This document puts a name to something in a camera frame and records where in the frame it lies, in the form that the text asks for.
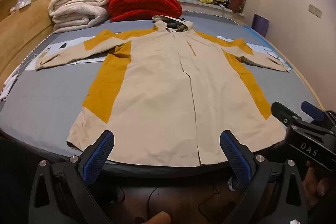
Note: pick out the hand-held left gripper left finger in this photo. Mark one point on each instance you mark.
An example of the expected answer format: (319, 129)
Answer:
(98, 154)

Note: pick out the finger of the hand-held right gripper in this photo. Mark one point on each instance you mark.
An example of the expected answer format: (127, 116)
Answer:
(283, 111)
(313, 109)

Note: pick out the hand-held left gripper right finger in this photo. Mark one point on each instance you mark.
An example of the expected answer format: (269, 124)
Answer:
(235, 158)

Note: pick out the beige and mustard jacket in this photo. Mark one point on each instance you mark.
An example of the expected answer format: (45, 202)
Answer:
(157, 95)

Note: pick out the person's right hand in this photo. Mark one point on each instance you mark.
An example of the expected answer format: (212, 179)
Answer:
(316, 184)

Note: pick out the grey bed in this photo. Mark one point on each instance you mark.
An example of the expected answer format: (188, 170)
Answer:
(52, 103)

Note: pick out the folded white quilt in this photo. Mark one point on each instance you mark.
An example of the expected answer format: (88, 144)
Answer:
(76, 8)

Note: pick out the wooden headboard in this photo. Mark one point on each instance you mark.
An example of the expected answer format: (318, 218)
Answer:
(26, 19)

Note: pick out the folded red blanket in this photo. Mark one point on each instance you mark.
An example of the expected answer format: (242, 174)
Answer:
(141, 3)

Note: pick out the white crumpled paper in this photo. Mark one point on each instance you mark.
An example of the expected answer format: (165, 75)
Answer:
(24, 1)

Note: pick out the wall switch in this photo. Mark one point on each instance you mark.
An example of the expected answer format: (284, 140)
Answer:
(315, 10)

